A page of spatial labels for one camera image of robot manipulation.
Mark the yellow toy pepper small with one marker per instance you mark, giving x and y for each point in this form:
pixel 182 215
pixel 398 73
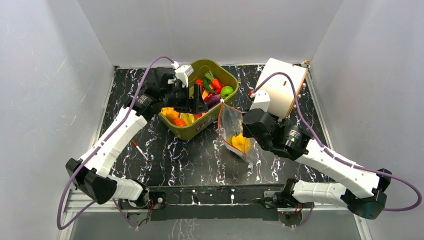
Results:
pixel 170 114

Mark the red white marker pen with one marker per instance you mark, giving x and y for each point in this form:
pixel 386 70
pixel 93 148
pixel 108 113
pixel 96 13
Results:
pixel 134 143

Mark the white cylindrical appliance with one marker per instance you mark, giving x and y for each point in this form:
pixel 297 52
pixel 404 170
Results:
pixel 279 87

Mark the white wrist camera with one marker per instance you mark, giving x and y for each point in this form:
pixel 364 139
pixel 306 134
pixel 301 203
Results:
pixel 181 74
pixel 260 100

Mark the olive green plastic bin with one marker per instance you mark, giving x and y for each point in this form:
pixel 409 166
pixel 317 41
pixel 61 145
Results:
pixel 201 67

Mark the green toy lime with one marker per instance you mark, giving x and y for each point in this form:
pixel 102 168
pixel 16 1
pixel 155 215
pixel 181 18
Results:
pixel 226 91

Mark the red toy chili pepper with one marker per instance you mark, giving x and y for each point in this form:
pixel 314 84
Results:
pixel 201 85

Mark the purple toy eggplant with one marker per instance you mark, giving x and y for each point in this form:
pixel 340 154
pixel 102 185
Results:
pixel 212 101

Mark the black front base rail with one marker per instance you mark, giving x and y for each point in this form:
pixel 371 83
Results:
pixel 253 201

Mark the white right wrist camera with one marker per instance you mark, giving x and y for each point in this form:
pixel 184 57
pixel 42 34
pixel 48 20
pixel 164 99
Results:
pixel 260 100

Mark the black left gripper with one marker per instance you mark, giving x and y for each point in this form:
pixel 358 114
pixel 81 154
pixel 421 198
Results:
pixel 195 105

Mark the yellow green toy fruit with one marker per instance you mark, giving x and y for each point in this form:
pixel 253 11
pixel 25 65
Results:
pixel 188 118

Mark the red toy tomato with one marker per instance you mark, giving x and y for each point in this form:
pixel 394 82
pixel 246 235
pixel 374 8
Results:
pixel 179 122

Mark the clear zip bag orange zipper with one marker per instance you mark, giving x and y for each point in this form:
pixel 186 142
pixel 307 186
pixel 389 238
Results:
pixel 229 125

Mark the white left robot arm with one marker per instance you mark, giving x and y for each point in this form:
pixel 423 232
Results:
pixel 91 172

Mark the yellow toy bell pepper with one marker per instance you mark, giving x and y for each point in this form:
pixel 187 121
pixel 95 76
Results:
pixel 241 143

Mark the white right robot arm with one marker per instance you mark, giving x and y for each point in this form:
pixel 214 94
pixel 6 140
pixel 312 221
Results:
pixel 361 192

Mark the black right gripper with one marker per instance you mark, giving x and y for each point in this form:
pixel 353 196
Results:
pixel 249 124

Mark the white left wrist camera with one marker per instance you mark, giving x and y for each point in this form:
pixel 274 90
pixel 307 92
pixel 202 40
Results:
pixel 181 74

